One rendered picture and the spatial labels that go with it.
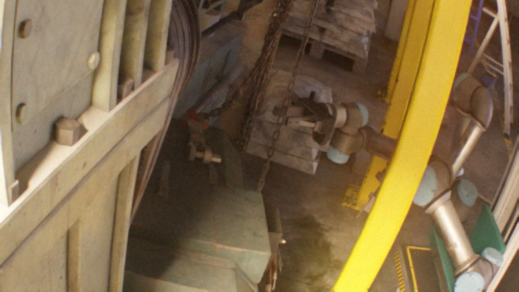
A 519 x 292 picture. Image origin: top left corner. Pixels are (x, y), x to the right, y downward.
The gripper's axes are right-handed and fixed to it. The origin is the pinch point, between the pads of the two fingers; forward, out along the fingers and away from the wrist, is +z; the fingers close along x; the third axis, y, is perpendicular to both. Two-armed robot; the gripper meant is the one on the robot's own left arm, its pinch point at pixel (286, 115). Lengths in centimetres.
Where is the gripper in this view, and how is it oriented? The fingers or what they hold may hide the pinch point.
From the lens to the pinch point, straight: 212.9
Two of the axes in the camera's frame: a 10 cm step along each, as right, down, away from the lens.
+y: 2.6, -8.7, -4.1
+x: 5.2, 4.9, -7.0
